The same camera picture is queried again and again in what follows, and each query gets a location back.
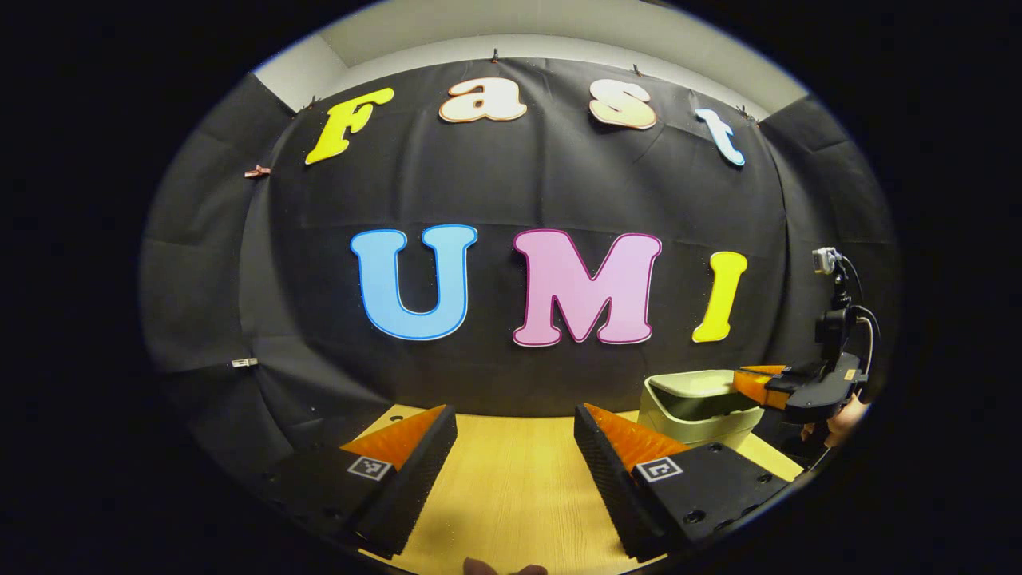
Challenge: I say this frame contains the black backdrop cloth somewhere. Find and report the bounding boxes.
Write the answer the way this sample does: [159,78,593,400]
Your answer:
[140,56,899,496]

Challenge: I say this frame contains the thin white cable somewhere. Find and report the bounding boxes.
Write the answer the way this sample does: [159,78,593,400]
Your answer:
[853,313,879,378]

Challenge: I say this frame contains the wooden desktop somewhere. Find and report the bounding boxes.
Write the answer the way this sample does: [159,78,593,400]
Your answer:
[351,403,803,575]

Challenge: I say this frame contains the pale green desktop garbage bin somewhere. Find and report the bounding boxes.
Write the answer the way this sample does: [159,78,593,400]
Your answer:
[636,369,765,450]

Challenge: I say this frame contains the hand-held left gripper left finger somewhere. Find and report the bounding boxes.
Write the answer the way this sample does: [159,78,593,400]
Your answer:
[263,403,460,560]

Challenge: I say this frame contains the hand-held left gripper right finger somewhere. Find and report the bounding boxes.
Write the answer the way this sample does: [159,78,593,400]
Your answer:
[573,402,806,561]

